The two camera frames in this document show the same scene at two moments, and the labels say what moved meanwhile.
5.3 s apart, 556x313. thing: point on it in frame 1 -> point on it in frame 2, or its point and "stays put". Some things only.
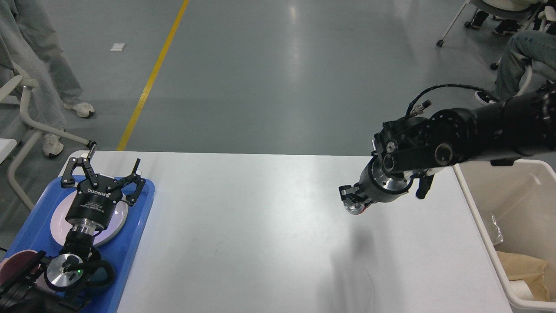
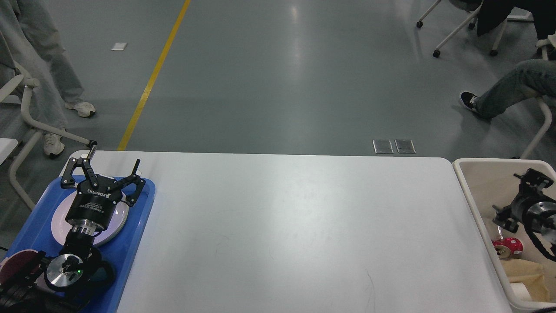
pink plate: [60, 228] stays put
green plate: [117, 222] stays put
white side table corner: [6, 146] stays put
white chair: [507, 8] -> [469, 5]
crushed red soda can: [356, 207] -> [514, 244]
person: [508, 27] -> [493, 13]
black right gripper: [377, 183] -> [534, 210]
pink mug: [10, 266] stays put
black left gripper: [93, 208] stays put
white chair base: [525, 81] -> [545, 43]
